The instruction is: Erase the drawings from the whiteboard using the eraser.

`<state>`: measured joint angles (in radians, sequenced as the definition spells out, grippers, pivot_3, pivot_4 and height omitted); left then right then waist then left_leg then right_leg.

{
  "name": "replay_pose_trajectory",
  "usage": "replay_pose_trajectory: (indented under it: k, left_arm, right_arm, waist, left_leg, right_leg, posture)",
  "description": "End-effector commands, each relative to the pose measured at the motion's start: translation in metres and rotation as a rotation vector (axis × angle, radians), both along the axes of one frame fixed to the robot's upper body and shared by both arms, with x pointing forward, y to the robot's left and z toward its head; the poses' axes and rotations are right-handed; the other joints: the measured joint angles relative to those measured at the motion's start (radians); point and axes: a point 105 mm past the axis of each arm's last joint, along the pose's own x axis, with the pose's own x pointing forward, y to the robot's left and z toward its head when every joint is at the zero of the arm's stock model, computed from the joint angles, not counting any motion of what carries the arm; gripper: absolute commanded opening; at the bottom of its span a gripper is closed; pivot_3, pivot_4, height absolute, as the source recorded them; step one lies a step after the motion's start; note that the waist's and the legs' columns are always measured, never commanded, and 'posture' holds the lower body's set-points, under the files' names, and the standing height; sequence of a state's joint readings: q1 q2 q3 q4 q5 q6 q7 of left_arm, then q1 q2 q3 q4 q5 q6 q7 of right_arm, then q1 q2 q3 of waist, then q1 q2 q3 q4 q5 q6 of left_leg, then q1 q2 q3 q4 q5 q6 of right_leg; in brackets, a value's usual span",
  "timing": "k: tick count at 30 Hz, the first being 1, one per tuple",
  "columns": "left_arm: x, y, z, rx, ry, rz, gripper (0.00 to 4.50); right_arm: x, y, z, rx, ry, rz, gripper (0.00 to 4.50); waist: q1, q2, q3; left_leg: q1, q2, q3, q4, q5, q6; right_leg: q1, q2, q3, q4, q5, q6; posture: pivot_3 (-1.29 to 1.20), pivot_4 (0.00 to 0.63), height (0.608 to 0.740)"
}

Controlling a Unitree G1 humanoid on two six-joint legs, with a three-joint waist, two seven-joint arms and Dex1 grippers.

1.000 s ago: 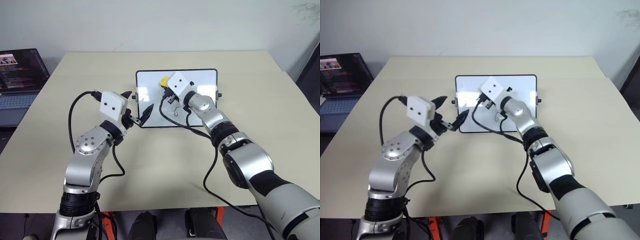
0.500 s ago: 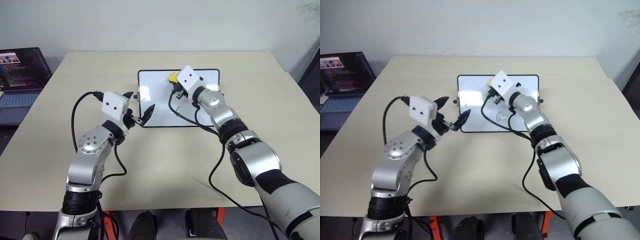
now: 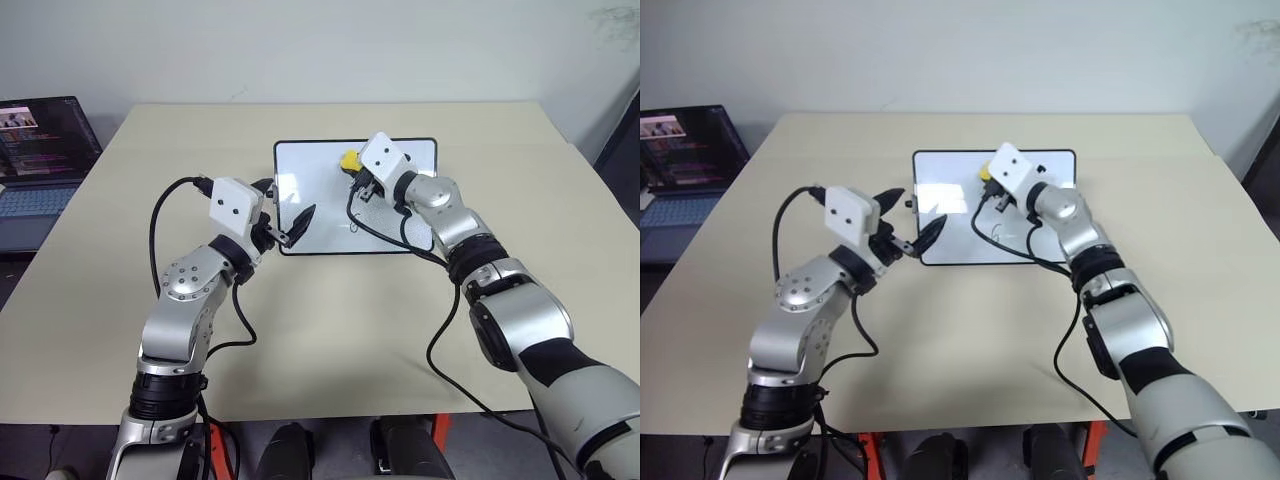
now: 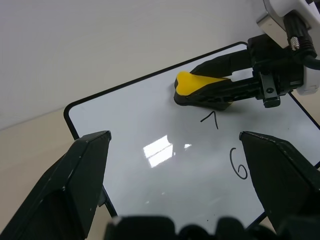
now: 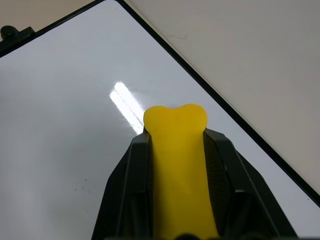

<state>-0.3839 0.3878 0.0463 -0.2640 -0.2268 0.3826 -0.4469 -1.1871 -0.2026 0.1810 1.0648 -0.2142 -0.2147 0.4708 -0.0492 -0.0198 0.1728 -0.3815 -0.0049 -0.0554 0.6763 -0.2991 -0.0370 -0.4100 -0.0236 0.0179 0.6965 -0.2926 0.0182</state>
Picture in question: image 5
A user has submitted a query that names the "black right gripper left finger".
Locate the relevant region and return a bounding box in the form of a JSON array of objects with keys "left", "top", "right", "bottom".
[{"left": 91, "top": 131, "right": 155, "bottom": 240}]

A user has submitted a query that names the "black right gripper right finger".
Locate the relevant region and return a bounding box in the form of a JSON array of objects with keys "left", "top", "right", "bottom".
[{"left": 202, "top": 128, "right": 300, "bottom": 239}]

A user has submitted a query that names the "yellow foam whiteboard eraser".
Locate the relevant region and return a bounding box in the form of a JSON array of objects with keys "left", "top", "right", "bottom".
[{"left": 143, "top": 103, "right": 220, "bottom": 237}]

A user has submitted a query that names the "black framed tabletop whiteboard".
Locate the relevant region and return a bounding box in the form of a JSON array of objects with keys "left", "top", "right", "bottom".
[{"left": 0, "top": 0, "right": 320, "bottom": 240}]

